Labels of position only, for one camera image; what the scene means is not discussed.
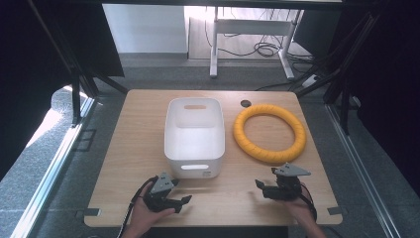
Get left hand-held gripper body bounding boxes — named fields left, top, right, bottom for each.
left=143, top=172, right=184, bottom=213

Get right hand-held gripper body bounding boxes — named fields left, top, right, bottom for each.
left=262, top=162, right=312, bottom=202

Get white plastic storage bin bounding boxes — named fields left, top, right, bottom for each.
left=163, top=96, right=227, bottom=179

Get person's right hand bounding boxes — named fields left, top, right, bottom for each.
left=282, top=183, right=315, bottom=228

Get white power strip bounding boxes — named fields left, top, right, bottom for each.
left=301, top=74, right=321, bottom=89

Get dark floor socket plate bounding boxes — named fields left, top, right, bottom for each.
left=74, top=128, right=97, bottom=153

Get black metal stand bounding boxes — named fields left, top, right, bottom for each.
left=296, top=13, right=380, bottom=136
left=28, top=0, right=129, bottom=127

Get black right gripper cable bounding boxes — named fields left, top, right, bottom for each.
left=298, top=182, right=319, bottom=222

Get black curtain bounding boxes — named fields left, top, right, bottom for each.
left=0, top=0, right=126, bottom=181
left=292, top=0, right=420, bottom=187

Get white desk frame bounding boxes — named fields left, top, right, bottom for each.
left=209, top=6, right=297, bottom=80

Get aluminium floor rail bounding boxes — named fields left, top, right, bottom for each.
left=324, top=102, right=401, bottom=238
left=9, top=97, right=97, bottom=238

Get black floor cables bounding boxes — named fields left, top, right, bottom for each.
left=203, top=8, right=315, bottom=68

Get person's left hand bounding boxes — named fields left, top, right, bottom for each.
left=130, top=194, right=176, bottom=233

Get yellow foam ring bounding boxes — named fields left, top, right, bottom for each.
left=233, top=103, right=308, bottom=165

